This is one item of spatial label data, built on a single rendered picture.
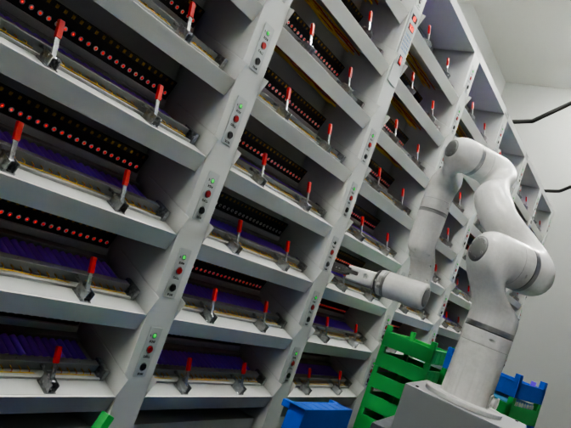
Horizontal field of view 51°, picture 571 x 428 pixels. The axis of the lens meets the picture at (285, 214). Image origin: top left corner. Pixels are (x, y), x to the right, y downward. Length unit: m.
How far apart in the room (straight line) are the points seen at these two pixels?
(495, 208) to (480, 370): 0.43
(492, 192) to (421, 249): 0.32
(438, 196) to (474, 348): 0.57
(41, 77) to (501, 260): 1.07
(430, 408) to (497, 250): 0.40
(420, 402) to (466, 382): 0.13
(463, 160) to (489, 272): 0.41
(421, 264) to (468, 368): 0.53
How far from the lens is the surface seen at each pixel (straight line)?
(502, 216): 1.65
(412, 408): 1.49
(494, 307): 1.52
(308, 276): 2.00
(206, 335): 1.64
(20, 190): 1.15
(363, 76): 2.16
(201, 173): 1.43
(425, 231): 1.89
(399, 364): 2.31
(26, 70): 1.13
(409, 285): 1.87
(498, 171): 1.82
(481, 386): 1.54
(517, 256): 1.52
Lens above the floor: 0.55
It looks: 5 degrees up
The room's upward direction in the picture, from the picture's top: 20 degrees clockwise
